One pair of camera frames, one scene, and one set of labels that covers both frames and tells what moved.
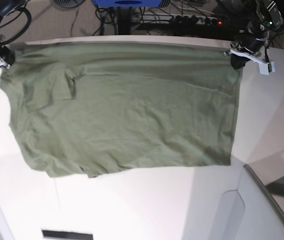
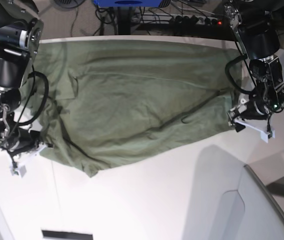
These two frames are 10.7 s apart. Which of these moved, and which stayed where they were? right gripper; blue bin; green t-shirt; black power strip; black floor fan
Moved: right gripper; green t-shirt
Stayed: black floor fan; blue bin; black power strip
